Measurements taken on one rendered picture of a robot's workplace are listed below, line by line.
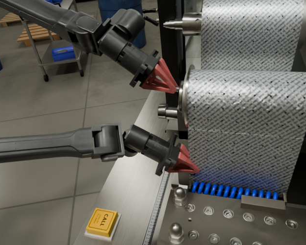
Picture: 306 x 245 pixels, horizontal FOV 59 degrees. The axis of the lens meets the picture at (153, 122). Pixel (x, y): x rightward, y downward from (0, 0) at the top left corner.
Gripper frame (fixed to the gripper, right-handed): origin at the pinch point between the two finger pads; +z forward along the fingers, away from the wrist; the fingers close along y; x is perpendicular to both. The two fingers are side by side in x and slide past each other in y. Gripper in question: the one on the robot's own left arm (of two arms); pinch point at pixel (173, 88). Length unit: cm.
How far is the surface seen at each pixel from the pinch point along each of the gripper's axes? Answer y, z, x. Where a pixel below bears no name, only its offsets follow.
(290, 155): 7.0, 28.1, 7.5
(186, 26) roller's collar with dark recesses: -19.4, -5.9, 7.1
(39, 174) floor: -64, -35, -179
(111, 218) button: 16.0, 7.8, -36.9
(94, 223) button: 18.5, 4.5, -39.4
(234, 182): 6.8, 25.9, -7.7
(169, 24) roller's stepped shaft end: -21.2, -10.1, 3.8
